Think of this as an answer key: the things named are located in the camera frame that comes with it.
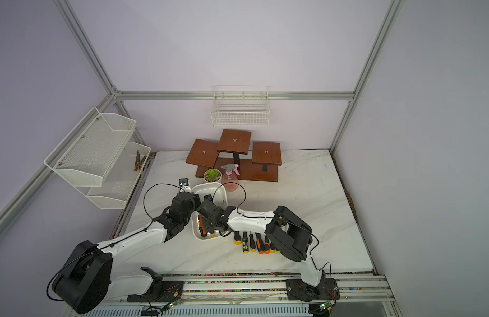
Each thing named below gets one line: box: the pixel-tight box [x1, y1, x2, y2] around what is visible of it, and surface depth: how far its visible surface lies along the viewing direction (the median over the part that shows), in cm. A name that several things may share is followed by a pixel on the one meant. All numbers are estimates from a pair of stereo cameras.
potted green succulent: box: [203, 168, 223, 183], surface depth 100 cm
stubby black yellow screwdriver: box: [233, 231, 243, 246], surface depth 86 cm
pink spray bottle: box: [220, 163, 241, 193], surface depth 97 cm
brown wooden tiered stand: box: [185, 128, 283, 183], surface depth 101 cm
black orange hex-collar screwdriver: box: [255, 232, 265, 255], surface depth 85 cm
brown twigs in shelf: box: [133, 149, 147, 172], surface depth 100 cm
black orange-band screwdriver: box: [263, 235, 271, 255], surface depth 85 cm
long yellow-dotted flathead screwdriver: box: [242, 231, 250, 254], surface depth 86 cm
